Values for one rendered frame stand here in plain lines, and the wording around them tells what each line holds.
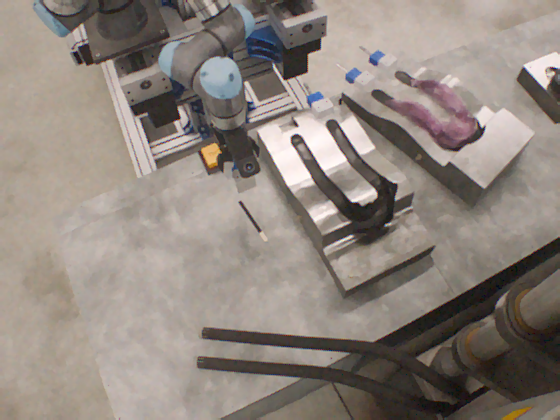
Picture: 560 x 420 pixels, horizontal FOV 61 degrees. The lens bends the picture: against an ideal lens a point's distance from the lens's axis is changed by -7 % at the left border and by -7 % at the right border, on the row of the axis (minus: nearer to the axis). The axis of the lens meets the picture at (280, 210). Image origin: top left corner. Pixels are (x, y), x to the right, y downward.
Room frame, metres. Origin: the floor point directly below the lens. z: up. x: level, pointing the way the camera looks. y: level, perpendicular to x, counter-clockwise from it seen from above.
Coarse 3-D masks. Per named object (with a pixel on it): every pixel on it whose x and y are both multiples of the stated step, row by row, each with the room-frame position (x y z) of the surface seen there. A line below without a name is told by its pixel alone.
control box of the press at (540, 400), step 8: (552, 392) 0.03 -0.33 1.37; (528, 400) 0.03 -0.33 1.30; (536, 400) 0.03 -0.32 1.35; (544, 400) 0.02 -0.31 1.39; (552, 400) 0.02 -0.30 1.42; (496, 408) 0.03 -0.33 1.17; (504, 408) 0.03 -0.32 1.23; (512, 408) 0.02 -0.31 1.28; (520, 408) 0.02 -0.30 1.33; (528, 408) 0.02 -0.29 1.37; (536, 408) 0.02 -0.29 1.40; (544, 408) 0.01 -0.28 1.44; (552, 408) 0.01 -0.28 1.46; (480, 416) 0.02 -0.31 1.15; (488, 416) 0.02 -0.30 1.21; (496, 416) 0.02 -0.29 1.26; (504, 416) 0.01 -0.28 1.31; (512, 416) 0.01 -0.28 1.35; (520, 416) 0.01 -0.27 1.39; (528, 416) 0.01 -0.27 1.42; (536, 416) 0.01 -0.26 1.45; (544, 416) 0.00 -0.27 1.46; (552, 416) 0.00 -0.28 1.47
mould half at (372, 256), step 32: (320, 128) 0.81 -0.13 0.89; (352, 128) 0.80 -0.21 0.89; (288, 160) 0.71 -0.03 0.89; (320, 160) 0.71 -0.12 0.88; (384, 160) 0.68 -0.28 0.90; (288, 192) 0.64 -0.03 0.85; (320, 192) 0.60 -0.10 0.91; (352, 192) 0.58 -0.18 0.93; (320, 224) 0.50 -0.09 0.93; (416, 224) 0.51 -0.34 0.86; (352, 256) 0.44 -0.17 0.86; (384, 256) 0.43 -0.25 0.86; (416, 256) 0.43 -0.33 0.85; (352, 288) 0.36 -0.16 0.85
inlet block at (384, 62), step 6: (360, 48) 1.13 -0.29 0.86; (372, 54) 1.09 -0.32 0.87; (378, 54) 1.09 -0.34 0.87; (384, 54) 1.09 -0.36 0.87; (390, 54) 1.07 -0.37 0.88; (372, 60) 1.07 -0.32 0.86; (378, 60) 1.06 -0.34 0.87; (384, 60) 1.05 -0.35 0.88; (390, 60) 1.05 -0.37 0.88; (396, 60) 1.05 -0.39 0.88; (378, 66) 1.05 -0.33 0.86; (384, 66) 1.03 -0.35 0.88; (390, 66) 1.03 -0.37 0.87
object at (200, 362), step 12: (204, 360) 0.22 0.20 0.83; (216, 360) 0.22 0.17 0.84; (228, 360) 0.22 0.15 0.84; (240, 360) 0.21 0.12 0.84; (240, 372) 0.19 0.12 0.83; (252, 372) 0.18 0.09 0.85; (264, 372) 0.18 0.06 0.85; (276, 372) 0.18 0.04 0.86; (288, 372) 0.17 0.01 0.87; (300, 372) 0.17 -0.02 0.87
